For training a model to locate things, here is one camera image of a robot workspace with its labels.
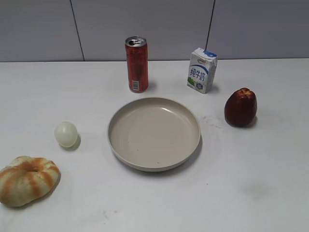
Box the white milk carton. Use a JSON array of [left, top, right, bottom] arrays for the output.
[[187, 48, 218, 94]]

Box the white round onion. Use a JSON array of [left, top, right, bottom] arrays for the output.
[[54, 122, 78, 148]]

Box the beige round plate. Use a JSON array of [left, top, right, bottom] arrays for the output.
[[107, 97, 202, 172]]

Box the striped round bread bun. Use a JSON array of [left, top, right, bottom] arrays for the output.
[[0, 156, 60, 207]]

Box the red soda can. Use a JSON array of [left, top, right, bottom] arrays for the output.
[[125, 36, 148, 93]]

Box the dark red apple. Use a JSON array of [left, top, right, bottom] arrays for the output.
[[224, 87, 257, 127]]

